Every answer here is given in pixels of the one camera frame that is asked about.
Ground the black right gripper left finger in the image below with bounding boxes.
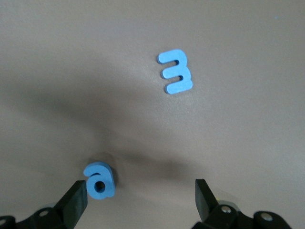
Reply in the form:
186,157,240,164
0,180,88,229

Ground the blue foam letter a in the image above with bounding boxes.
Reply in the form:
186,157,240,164
83,161,115,200

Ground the brown table cover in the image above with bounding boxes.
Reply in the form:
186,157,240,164
0,0,305,229

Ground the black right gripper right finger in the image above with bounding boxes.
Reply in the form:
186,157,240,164
192,178,293,229

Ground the blue foam letter E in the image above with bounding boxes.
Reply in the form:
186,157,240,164
157,49,193,96

